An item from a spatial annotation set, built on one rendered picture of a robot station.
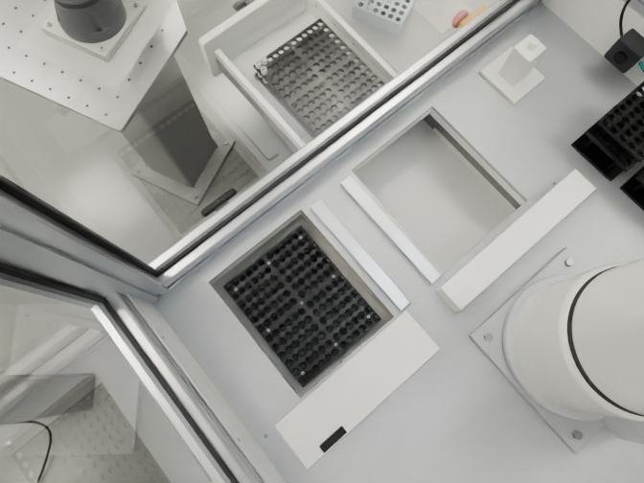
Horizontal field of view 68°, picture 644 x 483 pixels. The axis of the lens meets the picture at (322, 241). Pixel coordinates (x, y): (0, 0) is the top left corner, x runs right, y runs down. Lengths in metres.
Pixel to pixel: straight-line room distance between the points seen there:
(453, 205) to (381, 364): 0.38
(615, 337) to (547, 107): 0.53
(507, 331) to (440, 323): 0.10
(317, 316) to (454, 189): 0.39
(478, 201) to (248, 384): 0.57
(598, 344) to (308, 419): 0.41
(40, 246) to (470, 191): 0.77
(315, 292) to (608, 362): 0.45
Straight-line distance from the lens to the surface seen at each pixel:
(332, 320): 0.83
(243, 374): 0.79
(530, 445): 0.86
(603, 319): 0.61
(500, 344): 0.82
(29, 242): 0.51
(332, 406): 0.77
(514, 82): 0.98
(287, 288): 0.84
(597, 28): 1.09
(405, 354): 0.78
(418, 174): 1.00
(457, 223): 0.98
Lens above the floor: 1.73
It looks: 75 degrees down
